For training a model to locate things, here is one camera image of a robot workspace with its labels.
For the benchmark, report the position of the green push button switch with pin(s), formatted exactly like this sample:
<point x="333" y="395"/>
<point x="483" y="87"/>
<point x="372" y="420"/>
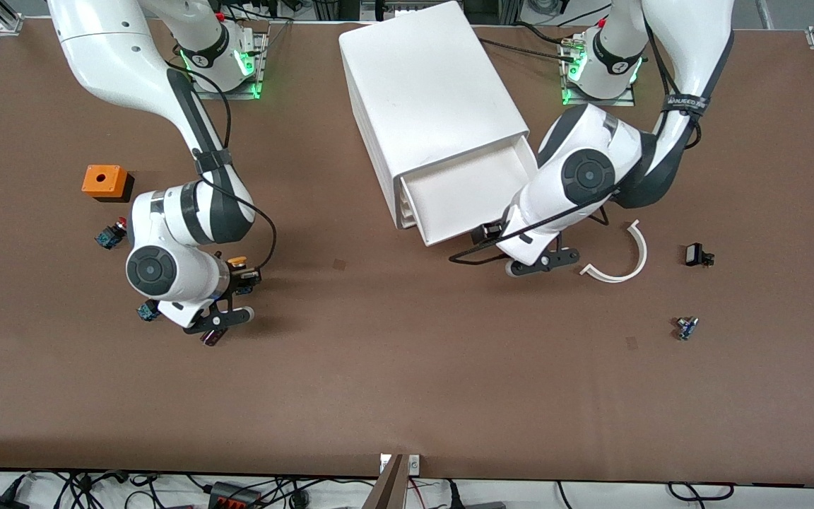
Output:
<point x="147" y="311"/>

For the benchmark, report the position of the red push button switch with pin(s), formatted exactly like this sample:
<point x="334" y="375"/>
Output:
<point x="107" y="237"/>

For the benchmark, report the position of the white curved plastic piece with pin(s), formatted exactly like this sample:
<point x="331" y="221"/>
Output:
<point x="643" y="251"/>

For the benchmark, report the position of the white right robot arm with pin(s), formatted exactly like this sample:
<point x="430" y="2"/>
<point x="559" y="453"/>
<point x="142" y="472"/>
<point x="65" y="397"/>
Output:
<point x="117" y="56"/>

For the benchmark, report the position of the dark purple small component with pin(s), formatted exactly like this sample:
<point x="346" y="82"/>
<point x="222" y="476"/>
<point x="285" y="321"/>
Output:
<point x="210" y="340"/>

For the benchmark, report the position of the white drawer cabinet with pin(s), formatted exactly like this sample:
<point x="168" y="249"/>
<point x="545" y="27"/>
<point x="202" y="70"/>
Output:
<point x="421" y="85"/>

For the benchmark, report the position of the small blue grey component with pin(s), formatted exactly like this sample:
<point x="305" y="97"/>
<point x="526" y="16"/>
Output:
<point x="686" y="329"/>

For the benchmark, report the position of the white plastic drawer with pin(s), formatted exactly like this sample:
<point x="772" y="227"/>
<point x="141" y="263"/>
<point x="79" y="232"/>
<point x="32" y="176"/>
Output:
<point x="410" y="222"/>
<point x="407" y="212"/>
<point x="404" y="201"/>
<point x="463" y="198"/>

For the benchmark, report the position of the white small bracket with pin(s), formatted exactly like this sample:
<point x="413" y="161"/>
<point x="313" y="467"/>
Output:
<point x="414" y="464"/>

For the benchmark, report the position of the black power strip red switches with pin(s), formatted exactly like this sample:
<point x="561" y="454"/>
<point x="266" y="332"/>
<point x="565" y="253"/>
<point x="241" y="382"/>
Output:
<point x="234" y="498"/>

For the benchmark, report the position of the orange button enclosure box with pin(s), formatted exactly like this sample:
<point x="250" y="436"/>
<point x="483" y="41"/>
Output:
<point x="114" y="182"/>

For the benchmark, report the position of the orange push button switch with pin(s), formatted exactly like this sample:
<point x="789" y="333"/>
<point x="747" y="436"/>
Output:
<point x="237" y="261"/>

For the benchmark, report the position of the black small switch component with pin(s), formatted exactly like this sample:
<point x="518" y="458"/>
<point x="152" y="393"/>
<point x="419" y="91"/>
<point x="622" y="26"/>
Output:
<point x="694" y="254"/>

